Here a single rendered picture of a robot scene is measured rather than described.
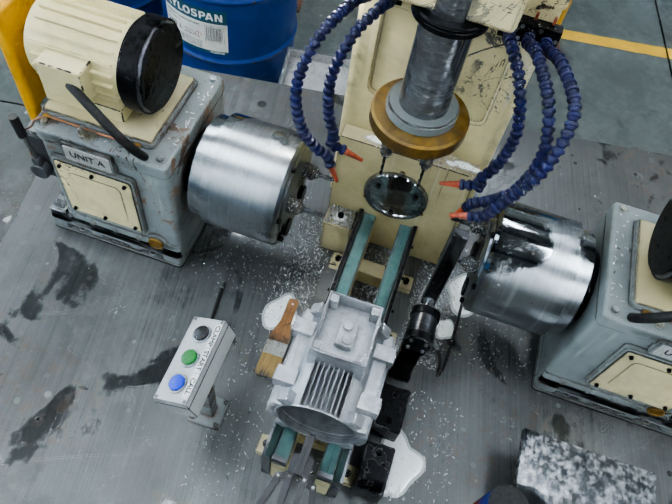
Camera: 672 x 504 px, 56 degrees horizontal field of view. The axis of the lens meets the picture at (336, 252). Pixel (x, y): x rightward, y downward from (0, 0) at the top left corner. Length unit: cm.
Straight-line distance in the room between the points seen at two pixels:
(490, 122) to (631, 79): 242
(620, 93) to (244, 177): 267
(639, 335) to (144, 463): 99
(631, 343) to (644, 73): 267
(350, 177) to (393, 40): 32
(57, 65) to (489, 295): 91
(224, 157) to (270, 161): 9
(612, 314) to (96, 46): 105
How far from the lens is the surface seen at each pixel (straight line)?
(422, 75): 106
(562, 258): 128
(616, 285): 130
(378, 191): 144
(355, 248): 146
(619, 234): 137
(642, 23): 421
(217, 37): 271
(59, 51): 129
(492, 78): 134
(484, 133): 142
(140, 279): 156
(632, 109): 360
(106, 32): 126
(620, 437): 159
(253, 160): 128
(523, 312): 130
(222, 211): 132
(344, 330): 112
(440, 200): 142
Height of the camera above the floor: 213
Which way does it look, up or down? 57 degrees down
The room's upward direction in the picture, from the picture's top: 11 degrees clockwise
